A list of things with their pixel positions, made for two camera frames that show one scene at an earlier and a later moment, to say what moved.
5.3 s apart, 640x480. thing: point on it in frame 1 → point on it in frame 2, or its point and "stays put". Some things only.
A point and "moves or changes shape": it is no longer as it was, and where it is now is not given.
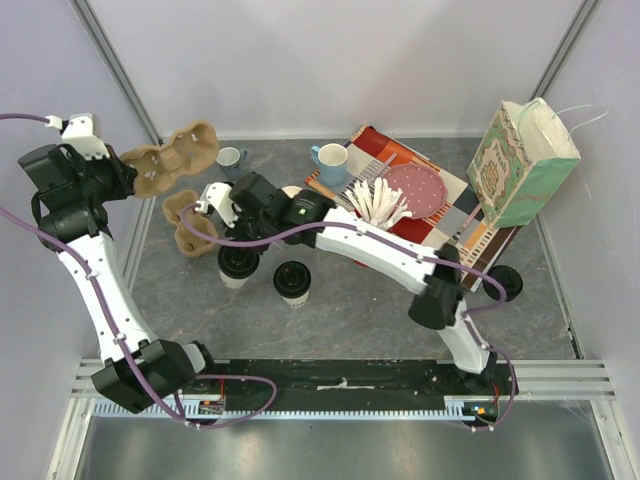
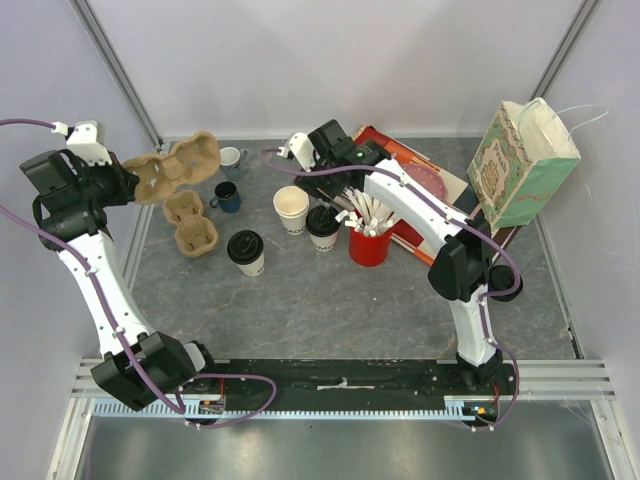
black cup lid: x=292 y=279 moves or changes shape
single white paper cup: x=233 y=282 → x=255 y=269
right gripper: x=240 y=237 → x=321 y=182
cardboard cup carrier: x=194 y=147 moves or changes shape
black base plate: x=355 y=378 stays put
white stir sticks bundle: x=384 y=206 stays put
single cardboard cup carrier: x=188 y=242 stays put
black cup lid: x=508 y=277 stays put
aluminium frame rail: x=99 y=38 stays put
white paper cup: x=296 y=302 moves or changes shape
